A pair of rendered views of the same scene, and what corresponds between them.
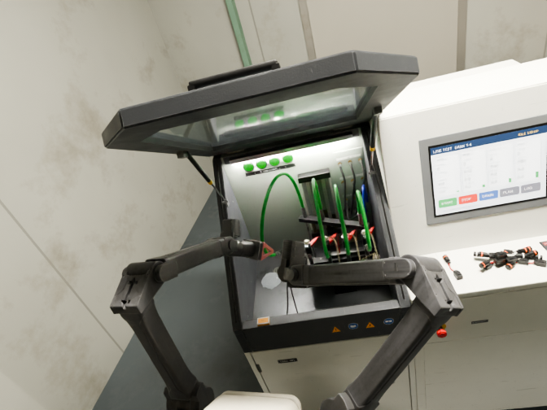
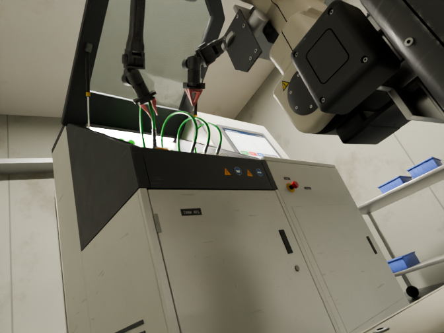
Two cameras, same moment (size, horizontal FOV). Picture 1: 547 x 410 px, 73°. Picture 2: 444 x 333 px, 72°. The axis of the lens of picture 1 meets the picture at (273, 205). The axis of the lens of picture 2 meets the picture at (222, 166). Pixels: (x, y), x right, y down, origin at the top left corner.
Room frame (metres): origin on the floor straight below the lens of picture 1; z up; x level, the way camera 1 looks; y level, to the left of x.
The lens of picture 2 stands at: (0.33, 0.90, 0.37)
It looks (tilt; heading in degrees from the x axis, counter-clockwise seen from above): 25 degrees up; 302
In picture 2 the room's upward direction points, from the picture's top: 20 degrees counter-clockwise
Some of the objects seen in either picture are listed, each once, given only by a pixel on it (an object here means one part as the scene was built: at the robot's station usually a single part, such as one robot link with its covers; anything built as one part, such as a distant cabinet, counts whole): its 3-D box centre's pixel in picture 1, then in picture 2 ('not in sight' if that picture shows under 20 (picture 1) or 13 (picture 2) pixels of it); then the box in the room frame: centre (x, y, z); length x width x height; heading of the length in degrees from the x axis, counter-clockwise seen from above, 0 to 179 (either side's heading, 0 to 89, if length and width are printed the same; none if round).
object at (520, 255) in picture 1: (509, 256); not in sight; (0.90, -0.78, 1.01); 0.23 x 0.11 x 0.06; 79
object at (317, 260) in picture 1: (342, 272); not in sight; (1.17, -0.20, 0.91); 0.34 x 0.10 x 0.15; 79
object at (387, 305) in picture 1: (321, 326); (213, 174); (0.96, -0.04, 0.87); 0.62 x 0.04 x 0.16; 79
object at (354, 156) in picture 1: (352, 181); not in sight; (1.40, -0.37, 1.20); 0.13 x 0.03 x 0.31; 79
